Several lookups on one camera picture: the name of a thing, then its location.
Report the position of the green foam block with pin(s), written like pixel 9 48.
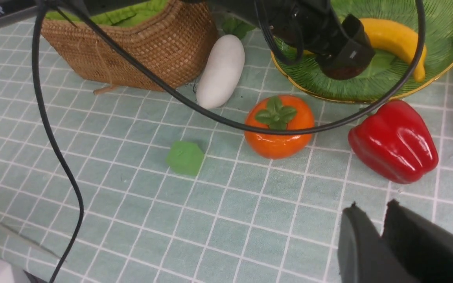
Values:
pixel 185 158

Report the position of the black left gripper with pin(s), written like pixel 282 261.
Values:
pixel 291 27

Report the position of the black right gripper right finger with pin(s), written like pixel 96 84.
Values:
pixel 424 249

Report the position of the red bell pepper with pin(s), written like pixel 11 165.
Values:
pixel 395 143

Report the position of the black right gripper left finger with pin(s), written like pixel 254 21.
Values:
pixel 363 256

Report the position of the woven wicker basket green lining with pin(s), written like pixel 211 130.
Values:
pixel 171 38

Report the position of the white radish with leaves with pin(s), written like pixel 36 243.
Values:
pixel 224 65

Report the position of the green leaf-shaped glass plate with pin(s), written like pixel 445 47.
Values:
pixel 438 41

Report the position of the purple mangosteen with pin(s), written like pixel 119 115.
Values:
pixel 342 73

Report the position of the green checked tablecloth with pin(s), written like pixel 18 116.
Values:
pixel 242 219

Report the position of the yellow banana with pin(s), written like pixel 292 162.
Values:
pixel 397 41

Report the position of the orange persimmon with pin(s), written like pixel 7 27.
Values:
pixel 282 112

